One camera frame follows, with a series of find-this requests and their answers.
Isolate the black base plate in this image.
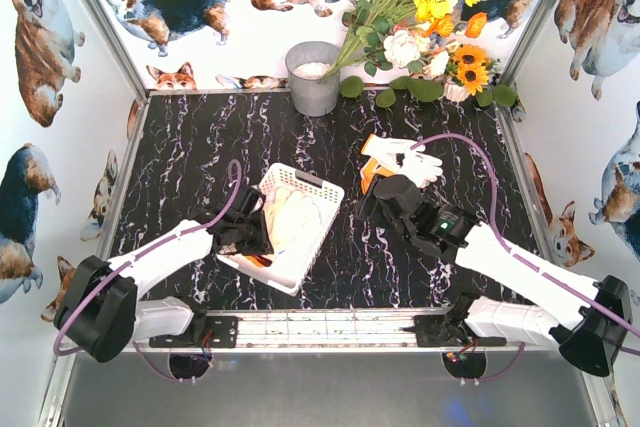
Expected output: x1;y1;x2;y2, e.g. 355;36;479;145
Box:
400;315;507;347
149;314;239;348

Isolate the small white flower pot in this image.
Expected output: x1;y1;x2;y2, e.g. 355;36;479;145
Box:
443;80;470;103

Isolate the blue dotted white glove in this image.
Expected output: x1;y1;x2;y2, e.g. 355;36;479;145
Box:
246;255;273;268

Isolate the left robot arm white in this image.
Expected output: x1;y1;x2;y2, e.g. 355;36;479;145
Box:
53;186;273;363

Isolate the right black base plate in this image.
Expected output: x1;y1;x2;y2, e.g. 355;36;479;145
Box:
400;315;507;347

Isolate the orange dotted white glove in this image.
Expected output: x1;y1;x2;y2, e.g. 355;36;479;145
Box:
359;157;397;194

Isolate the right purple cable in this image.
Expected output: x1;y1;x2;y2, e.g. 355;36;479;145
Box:
409;132;640;383

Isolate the white storage basket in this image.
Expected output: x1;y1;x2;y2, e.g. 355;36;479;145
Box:
217;163;344;296

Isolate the cream inside-out glove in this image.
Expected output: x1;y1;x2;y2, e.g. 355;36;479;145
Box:
264;187;321;256

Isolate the grey metal bucket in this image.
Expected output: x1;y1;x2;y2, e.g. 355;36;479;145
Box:
285;41;340;117

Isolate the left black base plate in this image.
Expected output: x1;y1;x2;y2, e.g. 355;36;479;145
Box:
149;314;239;348

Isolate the white glove orange cuff top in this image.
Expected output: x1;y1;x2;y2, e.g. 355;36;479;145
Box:
361;134;443;188

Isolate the artificial flower bouquet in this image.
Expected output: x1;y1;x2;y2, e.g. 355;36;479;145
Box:
333;0;517;107

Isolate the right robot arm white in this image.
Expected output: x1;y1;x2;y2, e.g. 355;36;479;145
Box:
359;175;632;377

